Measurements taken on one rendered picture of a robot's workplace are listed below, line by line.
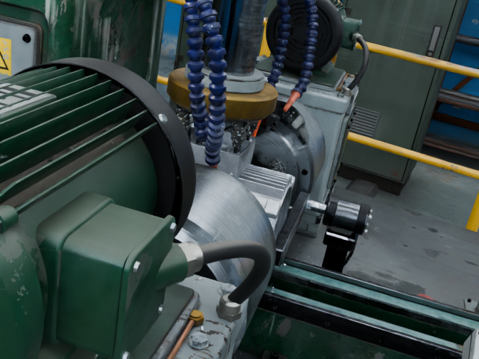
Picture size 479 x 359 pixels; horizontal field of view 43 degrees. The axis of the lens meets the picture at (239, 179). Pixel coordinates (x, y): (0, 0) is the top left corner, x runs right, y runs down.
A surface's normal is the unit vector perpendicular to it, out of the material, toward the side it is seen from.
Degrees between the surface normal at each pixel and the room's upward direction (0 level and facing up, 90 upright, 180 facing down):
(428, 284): 0
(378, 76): 90
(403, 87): 90
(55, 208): 54
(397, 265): 0
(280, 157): 90
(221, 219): 28
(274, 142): 90
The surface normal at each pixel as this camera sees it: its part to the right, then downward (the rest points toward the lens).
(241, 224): 0.73, -0.54
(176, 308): 0.17, -0.91
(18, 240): 0.87, -0.32
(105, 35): 0.95, 0.26
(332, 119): -0.27, 0.33
